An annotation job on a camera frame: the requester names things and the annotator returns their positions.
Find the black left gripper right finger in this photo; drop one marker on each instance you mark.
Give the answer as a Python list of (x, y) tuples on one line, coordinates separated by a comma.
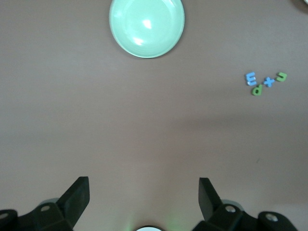
[(211, 207)]

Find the green foam letter d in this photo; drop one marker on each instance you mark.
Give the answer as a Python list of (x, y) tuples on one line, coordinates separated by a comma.
[(260, 88)]

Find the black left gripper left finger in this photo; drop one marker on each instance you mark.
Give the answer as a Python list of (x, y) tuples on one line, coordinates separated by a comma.
[(72, 207)]

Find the green plate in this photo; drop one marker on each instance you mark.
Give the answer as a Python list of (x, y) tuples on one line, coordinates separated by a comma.
[(146, 29)]

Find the brown table mat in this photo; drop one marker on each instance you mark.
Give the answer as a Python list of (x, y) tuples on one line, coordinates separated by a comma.
[(120, 120)]

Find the blue foam letter m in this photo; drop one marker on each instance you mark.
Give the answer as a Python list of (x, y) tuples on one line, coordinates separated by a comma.
[(249, 78)]

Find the green foam letter n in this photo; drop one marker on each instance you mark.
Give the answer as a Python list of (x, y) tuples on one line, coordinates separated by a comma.
[(285, 77)]

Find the blue foam letter x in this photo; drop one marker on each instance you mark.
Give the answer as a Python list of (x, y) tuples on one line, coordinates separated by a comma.
[(268, 82)]

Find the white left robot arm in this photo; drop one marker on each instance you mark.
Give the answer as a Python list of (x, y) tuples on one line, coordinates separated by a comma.
[(148, 229)]

